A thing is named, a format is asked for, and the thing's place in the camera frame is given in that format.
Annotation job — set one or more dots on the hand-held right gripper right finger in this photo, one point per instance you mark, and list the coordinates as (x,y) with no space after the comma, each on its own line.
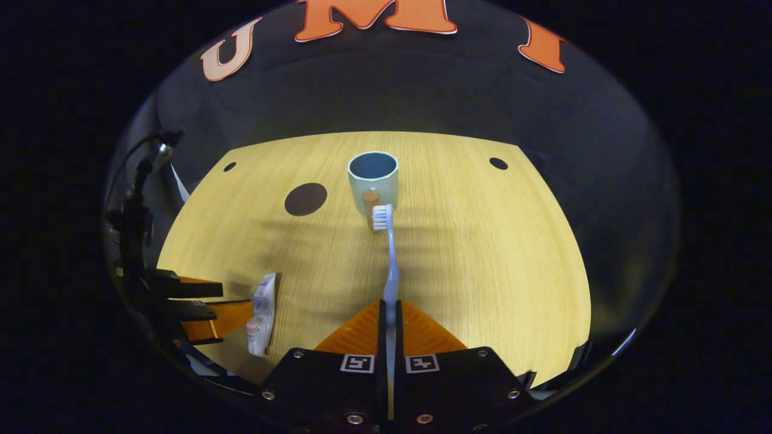
(399,361)

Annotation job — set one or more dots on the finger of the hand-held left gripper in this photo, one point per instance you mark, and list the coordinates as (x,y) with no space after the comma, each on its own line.
(226,316)
(187,286)

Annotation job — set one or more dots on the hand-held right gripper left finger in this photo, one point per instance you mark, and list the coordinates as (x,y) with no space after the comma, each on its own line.
(381,361)

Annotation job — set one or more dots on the white toothpaste tube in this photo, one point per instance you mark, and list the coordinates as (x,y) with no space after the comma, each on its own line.
(262,313)

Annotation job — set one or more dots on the white and blue toothbrush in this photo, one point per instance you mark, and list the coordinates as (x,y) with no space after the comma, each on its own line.
(391,265)

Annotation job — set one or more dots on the dark round coaster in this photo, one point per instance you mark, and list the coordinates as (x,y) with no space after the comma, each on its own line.
(306,199)

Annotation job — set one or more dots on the white sheet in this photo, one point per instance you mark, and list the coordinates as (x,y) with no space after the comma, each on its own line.
(180,185)

